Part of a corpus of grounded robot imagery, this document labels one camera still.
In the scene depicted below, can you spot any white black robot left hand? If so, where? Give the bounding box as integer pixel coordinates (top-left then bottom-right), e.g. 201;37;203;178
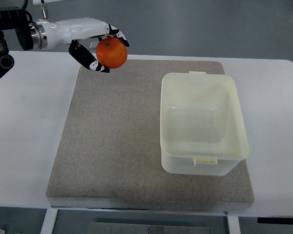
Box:
29;17;129;73

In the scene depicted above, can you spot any orange fruit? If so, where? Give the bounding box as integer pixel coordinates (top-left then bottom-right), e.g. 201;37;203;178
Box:
96;37;127;69

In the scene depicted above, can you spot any white plastic box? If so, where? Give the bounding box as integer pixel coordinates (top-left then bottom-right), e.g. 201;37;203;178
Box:
160;71;250;176

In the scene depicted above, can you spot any white object at top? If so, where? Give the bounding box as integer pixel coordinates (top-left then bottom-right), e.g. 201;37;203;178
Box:
32;0;54;5

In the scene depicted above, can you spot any small clear plastic object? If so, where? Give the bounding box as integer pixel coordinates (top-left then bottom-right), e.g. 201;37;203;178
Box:
89;41;99;51

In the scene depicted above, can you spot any grey foam mat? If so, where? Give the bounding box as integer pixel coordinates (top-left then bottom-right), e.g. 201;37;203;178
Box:
46;60;254;212

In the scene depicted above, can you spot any white left table leg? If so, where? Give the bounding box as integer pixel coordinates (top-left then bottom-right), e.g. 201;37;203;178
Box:
41;208;58;234

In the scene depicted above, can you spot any white table leg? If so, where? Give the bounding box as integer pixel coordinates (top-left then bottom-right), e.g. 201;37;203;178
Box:
41;208;58;234
227;215;241;234

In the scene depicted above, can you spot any white right table leg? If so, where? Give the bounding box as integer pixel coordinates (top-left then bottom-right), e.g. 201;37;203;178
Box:
227;215;241;234

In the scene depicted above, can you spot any black control panel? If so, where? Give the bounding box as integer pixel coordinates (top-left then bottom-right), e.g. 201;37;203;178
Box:
257;217;293;225

